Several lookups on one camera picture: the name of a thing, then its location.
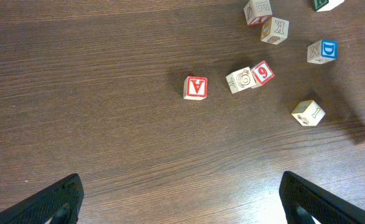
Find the green sided far block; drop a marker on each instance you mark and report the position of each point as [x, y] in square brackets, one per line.
[326, 5]

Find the red number 6 block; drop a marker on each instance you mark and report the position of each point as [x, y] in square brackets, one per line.
[262, 73]

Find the red letter A block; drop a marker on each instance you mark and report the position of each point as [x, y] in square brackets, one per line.
[195, 88]

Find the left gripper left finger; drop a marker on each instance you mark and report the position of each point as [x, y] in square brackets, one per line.
[58, 203]

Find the letter K wooden block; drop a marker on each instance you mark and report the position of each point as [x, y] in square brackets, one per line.
[275, 31]

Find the number 1 wooden block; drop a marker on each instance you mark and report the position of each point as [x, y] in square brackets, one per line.
[308, 113]

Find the blue letter D block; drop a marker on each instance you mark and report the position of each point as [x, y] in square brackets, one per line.
[322, 51]

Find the snail picture wooden block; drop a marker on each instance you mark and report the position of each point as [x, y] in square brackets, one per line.
[240, 80]

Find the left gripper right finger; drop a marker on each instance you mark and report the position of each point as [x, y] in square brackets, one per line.
[305, 202]

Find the letter E wooden block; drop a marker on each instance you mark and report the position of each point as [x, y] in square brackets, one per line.
[257, 12]

